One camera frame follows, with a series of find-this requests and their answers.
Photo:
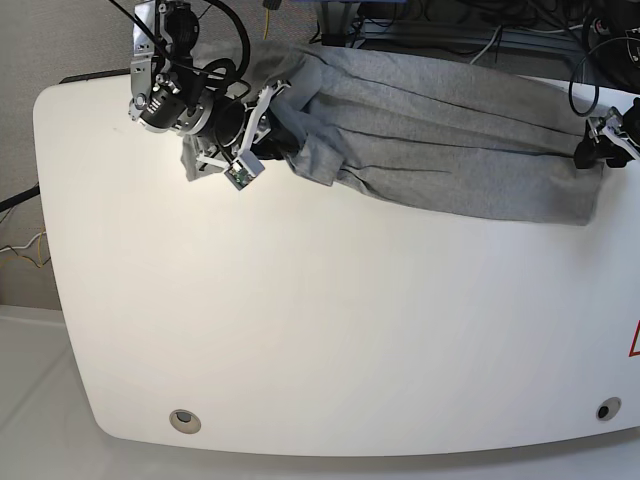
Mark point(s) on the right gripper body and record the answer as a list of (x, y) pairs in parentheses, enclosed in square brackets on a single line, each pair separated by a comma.
[(236, 127)]

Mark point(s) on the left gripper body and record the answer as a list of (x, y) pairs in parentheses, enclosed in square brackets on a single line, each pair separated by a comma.
[(615, 136)]

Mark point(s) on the grey T-shirt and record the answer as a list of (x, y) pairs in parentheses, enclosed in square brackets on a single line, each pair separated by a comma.
[(429, 133)]

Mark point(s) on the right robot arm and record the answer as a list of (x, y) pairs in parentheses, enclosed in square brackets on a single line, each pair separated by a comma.
[(169, 93)]

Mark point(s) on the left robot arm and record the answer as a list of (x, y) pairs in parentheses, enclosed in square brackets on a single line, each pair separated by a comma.
[(610, 41)]

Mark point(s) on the black table leg base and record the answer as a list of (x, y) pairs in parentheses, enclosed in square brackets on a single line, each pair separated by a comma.
[(334, 39)]

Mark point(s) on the right table grommet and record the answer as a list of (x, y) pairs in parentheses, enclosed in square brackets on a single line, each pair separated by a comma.
[(608, 409)]

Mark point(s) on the table grommet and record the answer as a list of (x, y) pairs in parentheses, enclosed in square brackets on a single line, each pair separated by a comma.
[(608, 409), (185, 421)]

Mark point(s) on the left table grommet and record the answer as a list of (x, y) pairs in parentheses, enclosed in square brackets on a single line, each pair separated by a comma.
[(185, 421)]

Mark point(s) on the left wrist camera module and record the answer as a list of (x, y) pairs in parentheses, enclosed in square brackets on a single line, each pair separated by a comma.
[(241, 173)]

